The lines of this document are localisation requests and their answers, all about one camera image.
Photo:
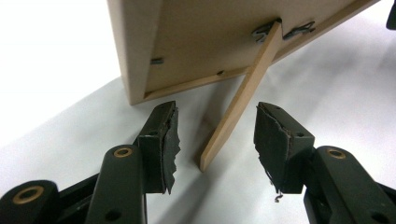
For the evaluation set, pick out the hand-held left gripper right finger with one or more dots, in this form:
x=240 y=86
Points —
x=281 y=146

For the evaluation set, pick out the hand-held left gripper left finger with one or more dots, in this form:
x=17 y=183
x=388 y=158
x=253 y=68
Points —
x=155 y=146

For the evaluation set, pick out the wooden photo frame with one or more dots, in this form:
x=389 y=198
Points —
x=202 y=43

